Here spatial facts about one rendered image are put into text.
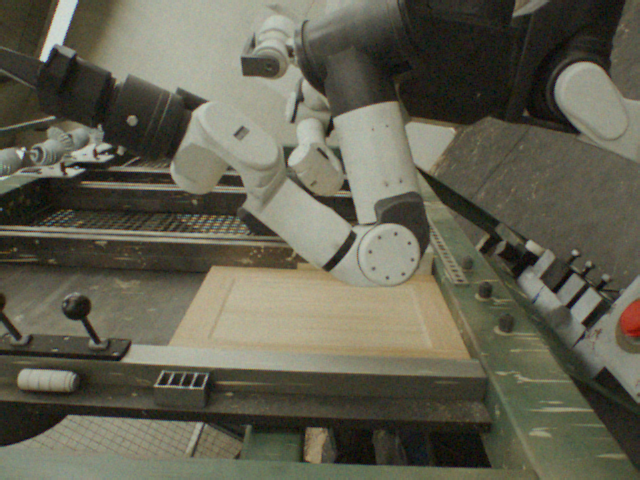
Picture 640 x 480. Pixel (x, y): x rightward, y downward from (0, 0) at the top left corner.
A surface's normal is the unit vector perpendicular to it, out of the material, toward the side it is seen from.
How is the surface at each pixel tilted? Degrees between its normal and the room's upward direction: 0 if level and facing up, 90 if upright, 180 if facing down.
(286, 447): 60
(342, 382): 90
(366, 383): 90
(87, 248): 90
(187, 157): 105
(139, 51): 90
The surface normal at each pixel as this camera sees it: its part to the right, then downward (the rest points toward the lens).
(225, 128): 0.51, -0.44
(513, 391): 0.04, -0.94
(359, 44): -0.28, 0.48
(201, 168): -0.08, 0.83
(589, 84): -0.02, 0.33
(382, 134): 0.17, 0.05
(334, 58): -0.38, 0.18
